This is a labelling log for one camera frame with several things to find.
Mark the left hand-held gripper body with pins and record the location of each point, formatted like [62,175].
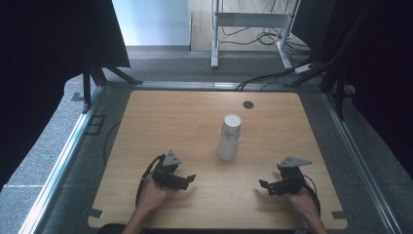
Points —
[167,177]

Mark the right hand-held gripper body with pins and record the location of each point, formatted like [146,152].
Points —
[290,183]

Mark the stack of white paper cups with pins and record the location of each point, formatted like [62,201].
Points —
[229,143]

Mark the person's left hand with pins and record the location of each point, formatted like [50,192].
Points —
[152,196]

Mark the person's right hand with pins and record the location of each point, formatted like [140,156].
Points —
[305,203]

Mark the dark round table grommet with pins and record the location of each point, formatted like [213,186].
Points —
[248,105]

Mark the black tripod stand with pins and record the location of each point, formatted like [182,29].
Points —
[337,81]
[94,74]

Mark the white power strip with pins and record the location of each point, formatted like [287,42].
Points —
[303,68]

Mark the black curtain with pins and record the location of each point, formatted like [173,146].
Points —
[42,65]
[383,65]

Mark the grey metal stand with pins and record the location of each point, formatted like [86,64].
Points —
[250,19]

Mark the aluminium floor rail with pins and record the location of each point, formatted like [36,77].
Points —
[360,159]
[61,165]

